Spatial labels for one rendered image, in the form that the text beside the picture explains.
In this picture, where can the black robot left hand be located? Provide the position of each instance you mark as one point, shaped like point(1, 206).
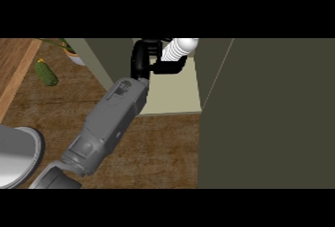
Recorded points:
point(139, 59)

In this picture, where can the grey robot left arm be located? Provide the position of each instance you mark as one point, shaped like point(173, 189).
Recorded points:
point(114, 118)

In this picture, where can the pale open cabinet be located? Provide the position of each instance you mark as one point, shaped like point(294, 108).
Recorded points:
point(172, 94)

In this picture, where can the dark grey cabinet door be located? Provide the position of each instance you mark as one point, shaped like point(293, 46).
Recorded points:
point(271, 118)

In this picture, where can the potted plant in white pot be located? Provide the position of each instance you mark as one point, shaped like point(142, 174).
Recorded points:
point(74, 56)

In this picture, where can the green cucumber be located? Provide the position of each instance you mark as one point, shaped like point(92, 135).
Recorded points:
point(46, 74)

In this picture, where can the pale wooden board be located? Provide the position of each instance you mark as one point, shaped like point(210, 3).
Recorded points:
point(14, 65)

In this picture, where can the grey round metal pot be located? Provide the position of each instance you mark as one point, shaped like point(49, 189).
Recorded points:
point(17, 156)

